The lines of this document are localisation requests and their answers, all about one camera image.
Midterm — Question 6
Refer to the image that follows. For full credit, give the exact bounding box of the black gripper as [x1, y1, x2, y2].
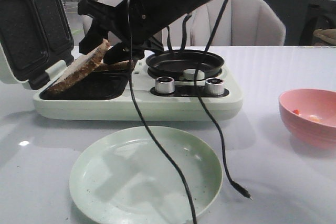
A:
[78, 0, 163, 65]

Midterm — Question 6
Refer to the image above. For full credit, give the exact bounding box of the bread slice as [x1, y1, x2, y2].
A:
[47, 39, 110, 94]
[94, 60, 135, 72]

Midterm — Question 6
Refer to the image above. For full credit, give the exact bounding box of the green sandwich maker lid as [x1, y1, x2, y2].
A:
[1, 0, 74, 90]

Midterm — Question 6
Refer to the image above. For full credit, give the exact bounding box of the pink bowl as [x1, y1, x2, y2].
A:
[279, 88, 335, 150]

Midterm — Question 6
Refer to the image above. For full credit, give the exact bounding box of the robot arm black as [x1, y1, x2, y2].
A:
[78, 0, 211, 54]

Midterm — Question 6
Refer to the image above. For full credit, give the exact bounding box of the green breakfast maker base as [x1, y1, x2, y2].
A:
[32, 56, 244, 122]

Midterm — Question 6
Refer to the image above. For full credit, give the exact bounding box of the black round frying pan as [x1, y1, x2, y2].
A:
[146, 49, 224, 79]

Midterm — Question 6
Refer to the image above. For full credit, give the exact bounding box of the left silver knob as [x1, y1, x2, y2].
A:
[154, 77, 175, 94]

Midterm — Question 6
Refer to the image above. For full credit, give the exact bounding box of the silver knob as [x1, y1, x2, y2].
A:
[154, 77, 175, 94]
[204, 78, 225, 96]

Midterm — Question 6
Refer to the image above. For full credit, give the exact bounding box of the right silver knob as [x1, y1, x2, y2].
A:
[204, 78, 225, 96]

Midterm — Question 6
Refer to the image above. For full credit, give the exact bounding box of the light green plate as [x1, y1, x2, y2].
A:
[69, 126, 223, 223]

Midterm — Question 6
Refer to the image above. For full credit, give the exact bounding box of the beige chair right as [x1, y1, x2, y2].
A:
[161, 0, 287, 47]

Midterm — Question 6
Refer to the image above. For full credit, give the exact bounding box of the dark kitchen counter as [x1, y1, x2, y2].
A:
[264, 0, 335, 46]

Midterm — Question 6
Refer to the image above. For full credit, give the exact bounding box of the beige cushion at right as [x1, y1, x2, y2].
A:
[313, 28, 336, 46]

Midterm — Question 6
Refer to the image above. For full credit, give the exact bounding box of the black cable with plug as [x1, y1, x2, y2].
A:
[166, 0, 252, 200]

